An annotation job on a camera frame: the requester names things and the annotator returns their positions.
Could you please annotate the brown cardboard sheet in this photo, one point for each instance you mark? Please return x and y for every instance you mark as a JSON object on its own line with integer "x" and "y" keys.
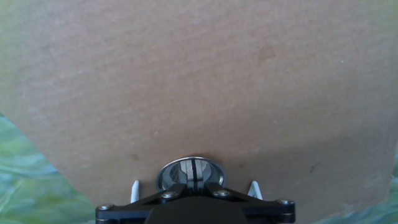
{"x": 186, "y": 93}

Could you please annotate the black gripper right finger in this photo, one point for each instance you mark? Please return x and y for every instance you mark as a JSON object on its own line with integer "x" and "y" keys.
{"x": 270, "y": 214}

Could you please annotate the white mesh tray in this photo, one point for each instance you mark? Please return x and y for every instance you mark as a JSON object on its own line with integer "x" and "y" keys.
{"x": 255, "y": 191}

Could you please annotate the green marble pattern mat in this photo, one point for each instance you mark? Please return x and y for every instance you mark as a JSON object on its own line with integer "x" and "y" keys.
{"x": 31, "y": 186}

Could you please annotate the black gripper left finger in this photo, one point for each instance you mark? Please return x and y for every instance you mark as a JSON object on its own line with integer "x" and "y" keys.
{"x": 118, "y": 214}

